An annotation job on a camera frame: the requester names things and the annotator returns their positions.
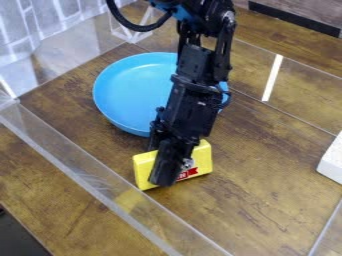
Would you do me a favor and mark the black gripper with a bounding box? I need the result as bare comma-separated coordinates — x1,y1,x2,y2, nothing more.
149,75,231,187

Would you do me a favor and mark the yellow butter block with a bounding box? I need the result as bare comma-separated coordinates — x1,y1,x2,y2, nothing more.
133,139,213,190

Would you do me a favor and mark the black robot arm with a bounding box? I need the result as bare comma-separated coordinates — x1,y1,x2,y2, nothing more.
149,0,237,186

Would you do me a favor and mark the blue round tray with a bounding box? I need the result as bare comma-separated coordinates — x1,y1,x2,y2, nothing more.
91,51,225,138

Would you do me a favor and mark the white foam block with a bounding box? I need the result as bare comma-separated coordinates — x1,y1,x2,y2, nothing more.
317,131,342,185

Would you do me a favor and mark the clear acrylic triangular stand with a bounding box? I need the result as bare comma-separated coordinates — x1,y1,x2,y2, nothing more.
109,7,154,43

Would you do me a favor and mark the clear acrylic enclosure wall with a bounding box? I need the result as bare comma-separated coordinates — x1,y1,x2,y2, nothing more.
0,10,342,256

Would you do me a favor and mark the black cable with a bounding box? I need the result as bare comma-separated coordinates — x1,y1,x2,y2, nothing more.
105,0,177,33

